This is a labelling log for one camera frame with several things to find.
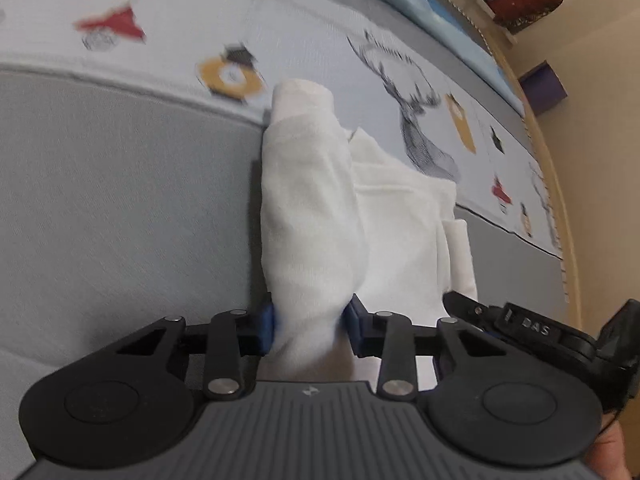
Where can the lamp-printed blanket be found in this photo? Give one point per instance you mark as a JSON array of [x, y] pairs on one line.
[[325, 25]]

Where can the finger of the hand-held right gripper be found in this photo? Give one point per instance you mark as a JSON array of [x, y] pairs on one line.
[[470, 310]]

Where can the light blue quilt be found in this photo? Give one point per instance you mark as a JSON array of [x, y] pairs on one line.
[[470, 45]]

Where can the wooden bed frame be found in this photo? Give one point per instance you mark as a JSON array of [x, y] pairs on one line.
[[554, 180]]

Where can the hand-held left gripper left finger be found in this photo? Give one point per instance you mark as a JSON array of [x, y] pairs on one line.
[[265, 324]]

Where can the purple box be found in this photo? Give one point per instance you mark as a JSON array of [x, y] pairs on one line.
[[544, 87]]

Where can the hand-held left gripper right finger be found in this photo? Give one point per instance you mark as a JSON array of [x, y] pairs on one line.
[[356, 326]]

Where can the person's right hand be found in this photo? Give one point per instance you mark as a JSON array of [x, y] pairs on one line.
[[612, 455]]

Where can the white long-sleeve shirt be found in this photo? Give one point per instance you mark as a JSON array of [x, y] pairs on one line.
[[310, 210]]

